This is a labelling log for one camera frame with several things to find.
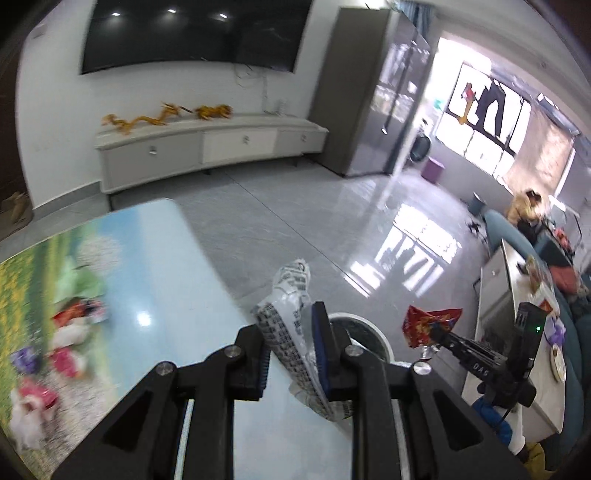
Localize blue sofa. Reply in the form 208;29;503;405
480;210;591;472

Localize washing machine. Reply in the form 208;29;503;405
409;122;432;164

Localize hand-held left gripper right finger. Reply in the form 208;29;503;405
310;300;532;480

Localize landscape print table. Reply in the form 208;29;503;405
0;198;365;480

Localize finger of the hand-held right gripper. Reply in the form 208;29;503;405
431;323;509;384

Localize white black printed wrapper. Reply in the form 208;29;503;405
252;258;356;422

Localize white plate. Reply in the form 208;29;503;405
549;346;568;384

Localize snack bag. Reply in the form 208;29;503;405
524;256;543;291

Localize grey refrigerator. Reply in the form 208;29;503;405
308;7;432;178

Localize golden tiger figurine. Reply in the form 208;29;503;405
194;105;233;121

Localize grey television cabinet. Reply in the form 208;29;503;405
95;113;329;195

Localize television cable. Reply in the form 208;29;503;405
233;65;273;116

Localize black wall television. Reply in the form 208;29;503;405
81;0;315;75

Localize golden dragon figurine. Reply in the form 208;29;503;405
102;102;192;136

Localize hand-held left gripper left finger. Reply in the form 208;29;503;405
53;323;273;480

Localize white coffee table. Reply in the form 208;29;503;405
462;237;568;444

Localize red yellow hanging clothes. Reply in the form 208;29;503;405
458;83;478;125

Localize purple bag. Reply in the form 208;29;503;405
545;318;568;347

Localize purple wrapper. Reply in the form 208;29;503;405
10;348;40;374

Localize white rimmed trash bin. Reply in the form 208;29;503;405
325;311;393;365

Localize white crumpled tissue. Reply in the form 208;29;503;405
51;323;88;347

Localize dark hanging pants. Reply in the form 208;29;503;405
475;78;525;141

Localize beige hanging blanket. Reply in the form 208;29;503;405
503;102;575;197

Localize brown boot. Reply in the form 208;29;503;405
0;191;33;232

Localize blue curtain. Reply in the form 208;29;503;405
399;0;435;28

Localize red snack wrapper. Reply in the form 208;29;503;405
402;305;464;361

